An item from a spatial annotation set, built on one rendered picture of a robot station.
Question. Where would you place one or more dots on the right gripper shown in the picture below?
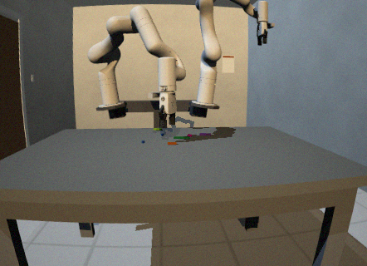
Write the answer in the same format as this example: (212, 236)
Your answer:
(167, 106)

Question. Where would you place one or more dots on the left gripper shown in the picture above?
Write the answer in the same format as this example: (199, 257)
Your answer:
(261, 28)

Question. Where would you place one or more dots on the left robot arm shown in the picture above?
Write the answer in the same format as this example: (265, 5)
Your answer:
(212, 50)

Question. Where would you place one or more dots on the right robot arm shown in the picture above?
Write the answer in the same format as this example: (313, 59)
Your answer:
(107, 51)

